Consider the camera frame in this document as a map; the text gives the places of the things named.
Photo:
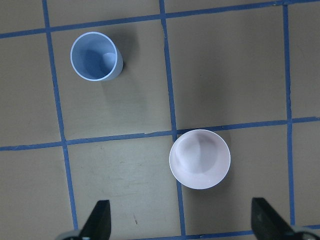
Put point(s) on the blue cup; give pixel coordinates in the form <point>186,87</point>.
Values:
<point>95,57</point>

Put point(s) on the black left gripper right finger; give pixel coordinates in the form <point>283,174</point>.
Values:
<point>267,224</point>

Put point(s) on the pink bowl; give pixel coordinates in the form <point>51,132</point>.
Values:
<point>200,159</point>

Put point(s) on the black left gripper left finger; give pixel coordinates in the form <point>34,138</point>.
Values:
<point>98,225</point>

